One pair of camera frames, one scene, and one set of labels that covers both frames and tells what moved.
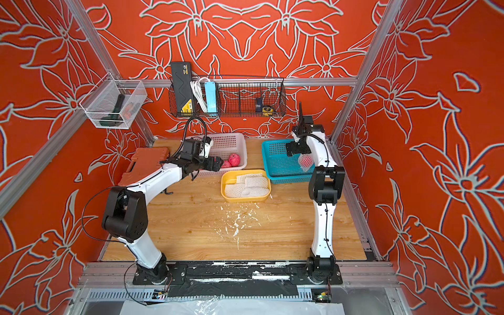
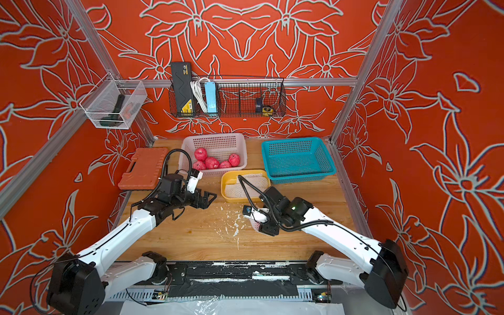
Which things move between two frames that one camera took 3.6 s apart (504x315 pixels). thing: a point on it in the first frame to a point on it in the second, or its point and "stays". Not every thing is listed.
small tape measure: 267,111 stays
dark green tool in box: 115,119 stays
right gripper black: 295,150 to 264,228
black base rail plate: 237,279 stays
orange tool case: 144,162 stays
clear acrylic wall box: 113,104 stays
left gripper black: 217,165 to 205,203
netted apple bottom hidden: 306,161 to 255,224
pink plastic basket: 224,145 stays
